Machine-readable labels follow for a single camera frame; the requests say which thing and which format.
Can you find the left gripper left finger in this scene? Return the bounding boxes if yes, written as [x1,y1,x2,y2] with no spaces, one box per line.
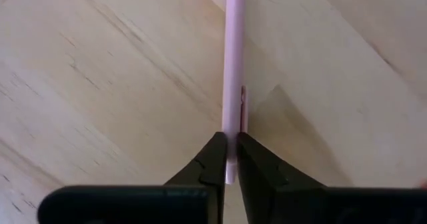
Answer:
[162,132,230,224]

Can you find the pale pink pen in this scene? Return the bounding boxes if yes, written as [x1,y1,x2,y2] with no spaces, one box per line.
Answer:
[221,0,249,185]

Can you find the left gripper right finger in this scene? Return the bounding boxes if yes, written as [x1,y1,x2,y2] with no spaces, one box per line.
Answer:
[236,132,336,224]

